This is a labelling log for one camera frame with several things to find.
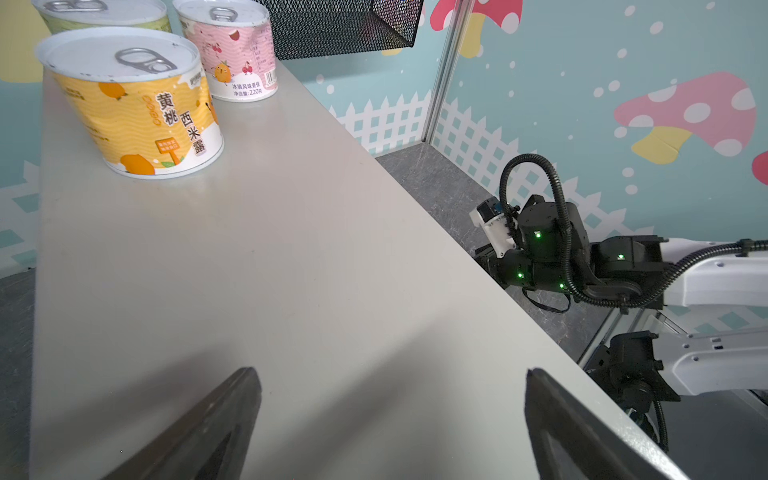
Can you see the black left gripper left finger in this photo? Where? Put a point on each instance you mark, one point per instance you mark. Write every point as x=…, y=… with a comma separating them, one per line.
x=210, y=441

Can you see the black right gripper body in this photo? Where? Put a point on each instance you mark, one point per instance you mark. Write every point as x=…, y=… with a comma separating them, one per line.
x=506, y=271

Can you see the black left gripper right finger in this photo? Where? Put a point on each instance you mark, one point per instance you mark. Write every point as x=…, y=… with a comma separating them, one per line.
x=570, y=442

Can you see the yellow label can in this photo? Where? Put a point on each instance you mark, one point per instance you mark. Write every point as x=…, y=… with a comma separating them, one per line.
x=141, y=94

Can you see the pink label can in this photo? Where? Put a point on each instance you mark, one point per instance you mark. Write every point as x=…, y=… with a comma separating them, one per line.
x=236, y=45

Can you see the green label can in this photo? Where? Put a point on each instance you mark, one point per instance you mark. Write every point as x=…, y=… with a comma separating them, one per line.
x=66, y=15

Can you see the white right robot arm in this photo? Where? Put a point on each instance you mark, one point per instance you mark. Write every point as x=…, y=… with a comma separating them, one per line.
x=543, y=245

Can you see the grey metal cabinet counter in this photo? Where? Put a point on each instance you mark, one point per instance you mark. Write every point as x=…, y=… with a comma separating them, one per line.
x=384, y=351

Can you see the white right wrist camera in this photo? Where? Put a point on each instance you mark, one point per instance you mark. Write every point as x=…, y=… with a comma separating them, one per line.
x=490, y=218

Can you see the black mesh wall basket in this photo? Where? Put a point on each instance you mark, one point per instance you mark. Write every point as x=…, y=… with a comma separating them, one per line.
x=318, y=28

